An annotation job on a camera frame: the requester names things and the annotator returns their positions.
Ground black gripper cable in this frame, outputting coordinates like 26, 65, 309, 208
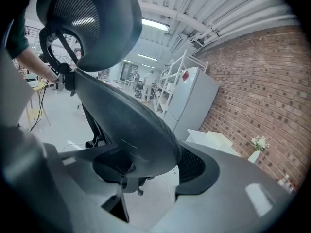
29, 80, 50, 133

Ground person's green shirt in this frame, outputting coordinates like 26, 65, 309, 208
5, 7, 30, 60

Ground light wooden table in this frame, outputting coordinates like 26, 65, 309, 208
25, 76, 52, 128

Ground grey refrigerator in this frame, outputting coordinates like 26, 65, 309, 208
167, 66, 221, 140

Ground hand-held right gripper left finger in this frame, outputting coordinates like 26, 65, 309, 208
0, 48, 133, 233

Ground black office chair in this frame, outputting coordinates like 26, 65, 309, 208
36, 0, 183, 196

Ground white ceiling pipes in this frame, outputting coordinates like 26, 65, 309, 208
191, 0, 301, 46

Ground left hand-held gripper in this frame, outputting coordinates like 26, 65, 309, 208
48, 62, 62, 91

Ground white floor cable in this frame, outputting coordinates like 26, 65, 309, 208
162, 173, 177, 204

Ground white shelving rack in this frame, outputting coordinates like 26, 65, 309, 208
154, 49, 209, 117

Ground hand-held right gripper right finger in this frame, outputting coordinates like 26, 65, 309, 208
130, 141, 296, 233

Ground white desk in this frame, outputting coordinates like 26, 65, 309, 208
186, 129, 243, 158

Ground person's left forearm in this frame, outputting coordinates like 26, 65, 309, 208
15, 45, 59, 83

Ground ceiling light tube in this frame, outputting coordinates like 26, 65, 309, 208
142, 18, 170, 32
138, 53, 157, 63

